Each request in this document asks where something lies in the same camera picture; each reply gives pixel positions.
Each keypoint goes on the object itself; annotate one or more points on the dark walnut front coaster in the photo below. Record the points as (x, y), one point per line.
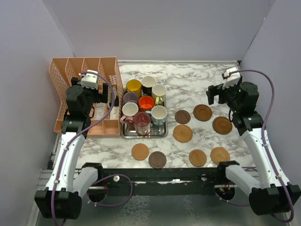
(157, 159)

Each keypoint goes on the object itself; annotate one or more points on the dark walnut coaster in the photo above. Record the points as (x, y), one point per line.
(157, 159)
(182, 117)

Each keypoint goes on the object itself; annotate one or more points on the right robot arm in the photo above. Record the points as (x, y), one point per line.
(272, 192)

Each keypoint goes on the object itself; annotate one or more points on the lilac mug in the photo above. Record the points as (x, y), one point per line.
(130, 97)

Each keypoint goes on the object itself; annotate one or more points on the woven rattan coaster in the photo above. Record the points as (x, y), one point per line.
(219, 154)
(183, 133)

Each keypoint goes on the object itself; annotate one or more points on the orange mug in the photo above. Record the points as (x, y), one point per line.
(146, 103)

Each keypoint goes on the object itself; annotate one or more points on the dusty pink mug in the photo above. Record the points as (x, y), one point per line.
(142, 123)

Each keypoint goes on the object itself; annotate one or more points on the light wood grooved coaster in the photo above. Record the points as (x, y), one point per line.
(197, 158)

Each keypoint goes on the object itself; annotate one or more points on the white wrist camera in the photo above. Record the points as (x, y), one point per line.
(89, 80)
(230, 78)

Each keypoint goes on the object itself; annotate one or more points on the light wood round coaster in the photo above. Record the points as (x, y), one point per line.
(140, 151)

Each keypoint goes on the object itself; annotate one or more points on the black mug white inside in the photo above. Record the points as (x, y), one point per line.
(147, 83)

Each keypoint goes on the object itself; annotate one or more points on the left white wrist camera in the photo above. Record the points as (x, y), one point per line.
(89, 80)

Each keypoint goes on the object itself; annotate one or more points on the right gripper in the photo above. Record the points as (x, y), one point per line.
(214, 90)

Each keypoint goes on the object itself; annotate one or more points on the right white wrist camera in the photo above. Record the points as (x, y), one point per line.
(230, 78)

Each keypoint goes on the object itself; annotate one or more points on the pale yellow mug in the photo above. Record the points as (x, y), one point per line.
(158, 94)

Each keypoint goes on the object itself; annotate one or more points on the white stationery package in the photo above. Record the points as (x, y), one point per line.
(114, 114)

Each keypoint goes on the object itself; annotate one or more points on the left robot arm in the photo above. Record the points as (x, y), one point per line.
(63, 193)

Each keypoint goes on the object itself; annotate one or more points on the white mug pink handle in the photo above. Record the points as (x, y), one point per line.
(129, 110)

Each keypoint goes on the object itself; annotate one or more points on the peach plastic file organizer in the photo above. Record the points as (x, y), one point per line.
(61, 71)

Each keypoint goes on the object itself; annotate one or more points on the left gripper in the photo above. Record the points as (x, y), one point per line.
(99, 98)

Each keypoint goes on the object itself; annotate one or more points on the black front mounting rail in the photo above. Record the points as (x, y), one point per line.
(158, 182)

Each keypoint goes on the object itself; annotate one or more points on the brown ringed wooden coaster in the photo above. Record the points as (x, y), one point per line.
(202, 112)

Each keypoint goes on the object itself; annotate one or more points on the stainless steel tray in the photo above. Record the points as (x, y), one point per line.
(150, 130)

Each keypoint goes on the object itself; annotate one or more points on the light blue mug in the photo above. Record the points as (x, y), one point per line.
(159, 115)

